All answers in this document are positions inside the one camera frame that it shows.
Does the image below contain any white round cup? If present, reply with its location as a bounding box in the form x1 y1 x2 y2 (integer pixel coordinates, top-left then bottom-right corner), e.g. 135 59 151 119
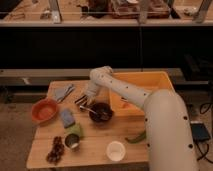
106 141 126 162

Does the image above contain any blue foot pedal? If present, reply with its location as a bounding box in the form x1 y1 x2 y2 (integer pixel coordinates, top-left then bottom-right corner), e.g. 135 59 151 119
191 123 210 142

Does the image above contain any grey folded cloth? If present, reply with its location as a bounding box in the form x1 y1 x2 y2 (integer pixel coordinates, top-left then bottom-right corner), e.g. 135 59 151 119
53 84 75 103

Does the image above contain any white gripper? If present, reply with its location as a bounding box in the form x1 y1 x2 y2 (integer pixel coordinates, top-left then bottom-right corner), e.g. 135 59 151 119
75 81 100 108

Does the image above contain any green cloth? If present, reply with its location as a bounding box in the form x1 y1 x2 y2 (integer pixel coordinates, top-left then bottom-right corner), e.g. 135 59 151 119
66 123 84 138

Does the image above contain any green chili pepper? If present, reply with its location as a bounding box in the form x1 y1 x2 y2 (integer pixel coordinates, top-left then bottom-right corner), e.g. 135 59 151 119
125 131 146 144

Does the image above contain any wooden table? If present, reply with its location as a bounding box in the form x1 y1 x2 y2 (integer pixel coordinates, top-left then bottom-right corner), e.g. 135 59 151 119
26 80 148 169

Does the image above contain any orange bowl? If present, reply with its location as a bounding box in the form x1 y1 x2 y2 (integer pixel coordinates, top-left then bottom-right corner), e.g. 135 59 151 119
31 98 59 124

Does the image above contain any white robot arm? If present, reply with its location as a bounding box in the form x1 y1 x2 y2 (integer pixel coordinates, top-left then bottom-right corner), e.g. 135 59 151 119
82 66 199 171

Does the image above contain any dark brown bowl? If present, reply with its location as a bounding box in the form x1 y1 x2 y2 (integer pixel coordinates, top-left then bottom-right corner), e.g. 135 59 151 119
89 103 113 122

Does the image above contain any dark grape bunch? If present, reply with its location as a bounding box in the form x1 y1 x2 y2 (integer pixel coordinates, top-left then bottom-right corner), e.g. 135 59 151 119
46 136 64 164

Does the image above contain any blue eraser sponge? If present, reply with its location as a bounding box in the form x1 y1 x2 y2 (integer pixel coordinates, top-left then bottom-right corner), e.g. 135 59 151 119
60 109 75 128

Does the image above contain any metal spoon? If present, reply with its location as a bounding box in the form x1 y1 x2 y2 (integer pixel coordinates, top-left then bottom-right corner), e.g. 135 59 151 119
80 105 98 115

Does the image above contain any yellow plastic bin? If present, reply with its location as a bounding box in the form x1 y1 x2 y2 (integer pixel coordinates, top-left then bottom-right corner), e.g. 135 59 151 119
108 70 176 118

